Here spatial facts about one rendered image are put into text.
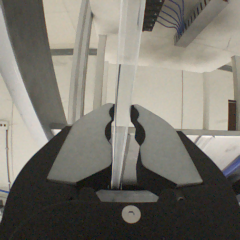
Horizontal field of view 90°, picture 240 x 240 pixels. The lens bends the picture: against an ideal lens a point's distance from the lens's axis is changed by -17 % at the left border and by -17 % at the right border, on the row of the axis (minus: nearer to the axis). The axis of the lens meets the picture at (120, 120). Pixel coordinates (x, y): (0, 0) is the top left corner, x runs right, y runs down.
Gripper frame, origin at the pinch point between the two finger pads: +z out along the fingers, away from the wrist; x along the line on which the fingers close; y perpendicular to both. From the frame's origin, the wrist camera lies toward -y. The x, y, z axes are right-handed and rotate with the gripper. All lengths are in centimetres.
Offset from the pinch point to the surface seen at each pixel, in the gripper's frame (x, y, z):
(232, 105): 51, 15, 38
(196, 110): 113, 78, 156
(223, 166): 20.1, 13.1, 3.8
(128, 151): 1.3, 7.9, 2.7
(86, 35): -10.5, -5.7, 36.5
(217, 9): 24.6, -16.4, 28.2
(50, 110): -8.1, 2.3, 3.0
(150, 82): 44, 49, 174
